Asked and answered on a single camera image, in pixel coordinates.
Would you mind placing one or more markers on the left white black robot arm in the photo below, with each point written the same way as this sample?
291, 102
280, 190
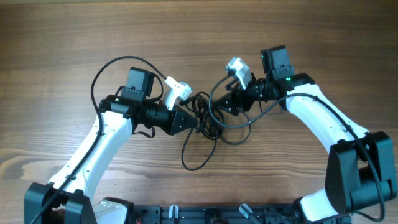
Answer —
145, 99

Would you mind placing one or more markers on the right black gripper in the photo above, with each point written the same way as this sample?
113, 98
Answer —
232, 98

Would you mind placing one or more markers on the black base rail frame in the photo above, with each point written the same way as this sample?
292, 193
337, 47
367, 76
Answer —
217, 214

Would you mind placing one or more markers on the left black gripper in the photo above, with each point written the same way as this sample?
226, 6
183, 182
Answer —
175, 126

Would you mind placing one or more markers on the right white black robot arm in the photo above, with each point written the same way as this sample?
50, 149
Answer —
361, 170

